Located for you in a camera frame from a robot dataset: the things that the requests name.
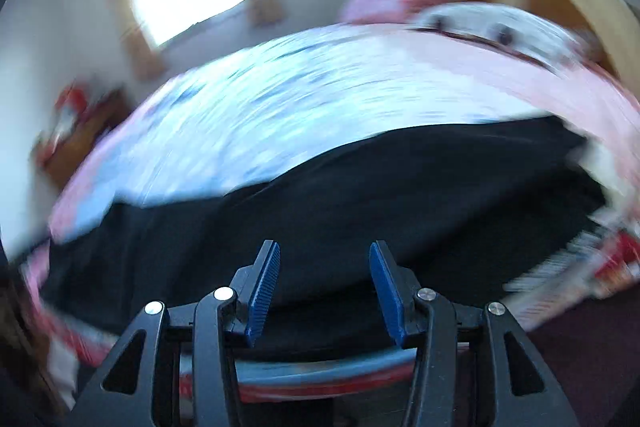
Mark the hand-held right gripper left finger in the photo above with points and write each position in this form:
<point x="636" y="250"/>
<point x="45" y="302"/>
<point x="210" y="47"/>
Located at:
<point x="262" y="292"/>

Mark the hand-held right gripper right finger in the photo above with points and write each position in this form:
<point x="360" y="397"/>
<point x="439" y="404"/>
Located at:
<point x="387" y="292"/>

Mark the black pants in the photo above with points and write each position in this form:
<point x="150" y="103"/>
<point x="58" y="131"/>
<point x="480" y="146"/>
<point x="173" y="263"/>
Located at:
<point x="325" y="207"/>

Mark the blue pink printed bedsheet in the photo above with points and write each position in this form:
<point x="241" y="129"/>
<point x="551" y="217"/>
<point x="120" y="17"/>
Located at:
<point x="300" y="97"/>

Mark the wooden nightstand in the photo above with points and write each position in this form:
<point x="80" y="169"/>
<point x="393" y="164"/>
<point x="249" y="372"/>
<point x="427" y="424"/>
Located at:
<point x="80" y="142"/>

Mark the white dotted pillow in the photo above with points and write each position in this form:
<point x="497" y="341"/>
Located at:
<point x="475" y="19"/>

